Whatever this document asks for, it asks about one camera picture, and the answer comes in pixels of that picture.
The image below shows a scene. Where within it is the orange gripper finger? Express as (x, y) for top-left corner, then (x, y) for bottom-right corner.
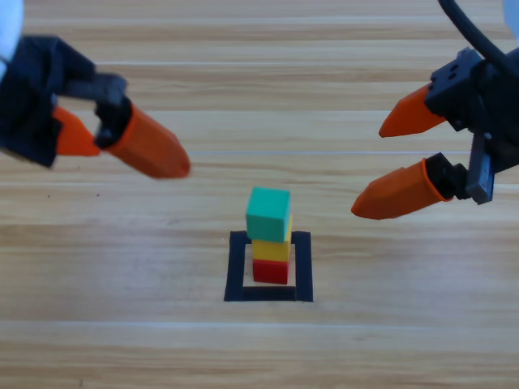
(350, 152), (471, 222)
(378, 83), (447, 139)
(93, 95), (191, 180)
(52, 105), (101, 158)

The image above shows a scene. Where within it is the yellow wooden block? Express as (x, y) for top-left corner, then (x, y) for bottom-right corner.
(251, 214), (294, 263)

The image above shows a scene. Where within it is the red wooden block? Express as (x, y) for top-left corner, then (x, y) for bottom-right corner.
(252, 259), (290, 284)

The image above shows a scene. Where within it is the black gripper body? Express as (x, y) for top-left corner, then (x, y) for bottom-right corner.
(425, 47), (519, 206)
(0, 35), (129, 168)

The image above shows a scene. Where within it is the green wooden block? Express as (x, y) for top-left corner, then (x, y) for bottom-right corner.
(246, 186), (292, 244)

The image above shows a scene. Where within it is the black tape square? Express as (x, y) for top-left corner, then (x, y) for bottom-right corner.
(223, 230), (315, 303)

